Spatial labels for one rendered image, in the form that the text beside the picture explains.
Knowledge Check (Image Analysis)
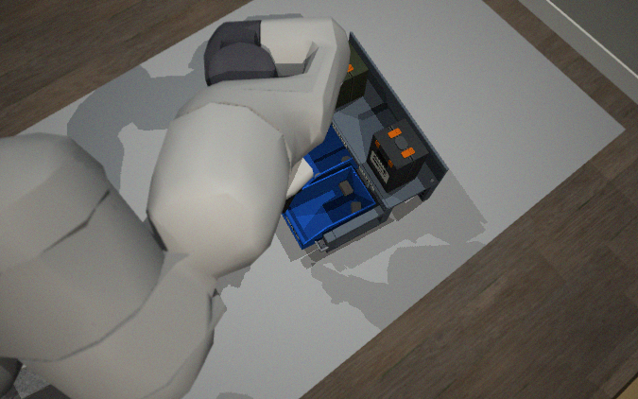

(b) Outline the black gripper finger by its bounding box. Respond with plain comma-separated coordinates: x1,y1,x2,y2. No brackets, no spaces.
283,188,302,213

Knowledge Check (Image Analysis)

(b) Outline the grey shelf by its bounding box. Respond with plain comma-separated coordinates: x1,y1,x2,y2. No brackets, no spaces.
315,32,449,252

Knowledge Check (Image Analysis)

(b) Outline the blue bin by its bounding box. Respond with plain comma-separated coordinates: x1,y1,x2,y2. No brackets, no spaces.
282,166,376,250
303,125,358,187

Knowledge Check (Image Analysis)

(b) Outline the olive green case with orange latches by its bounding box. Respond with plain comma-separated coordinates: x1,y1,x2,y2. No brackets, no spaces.
336,42,369,109

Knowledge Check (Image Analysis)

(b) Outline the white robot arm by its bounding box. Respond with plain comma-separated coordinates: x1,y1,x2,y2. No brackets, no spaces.
0,16,351,399

